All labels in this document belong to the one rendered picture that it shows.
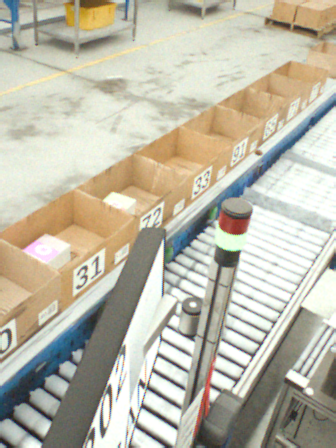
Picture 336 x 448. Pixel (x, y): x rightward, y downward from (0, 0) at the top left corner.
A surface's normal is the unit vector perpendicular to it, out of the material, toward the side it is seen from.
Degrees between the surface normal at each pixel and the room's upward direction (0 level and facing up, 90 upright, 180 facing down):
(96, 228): 89
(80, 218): 89
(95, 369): 4
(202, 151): 89
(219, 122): 90
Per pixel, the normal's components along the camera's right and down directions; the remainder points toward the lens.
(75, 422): 0.04, -0.83
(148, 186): -0.53, 0.42
